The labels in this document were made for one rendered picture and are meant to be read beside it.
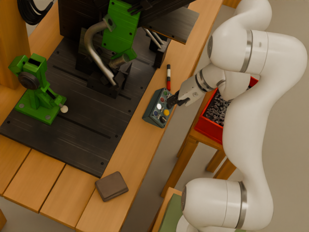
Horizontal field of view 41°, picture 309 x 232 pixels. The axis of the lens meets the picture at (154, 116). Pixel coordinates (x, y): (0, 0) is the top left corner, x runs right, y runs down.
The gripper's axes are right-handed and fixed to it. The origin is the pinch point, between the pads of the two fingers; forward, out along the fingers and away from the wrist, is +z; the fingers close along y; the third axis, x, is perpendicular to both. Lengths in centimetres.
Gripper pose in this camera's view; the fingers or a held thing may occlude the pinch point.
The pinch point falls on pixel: (172, 100)
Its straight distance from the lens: 156.4
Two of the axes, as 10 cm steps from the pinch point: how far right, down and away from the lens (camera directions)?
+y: 2.0, -7.0, 6.9
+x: -7.1, -5.9, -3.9
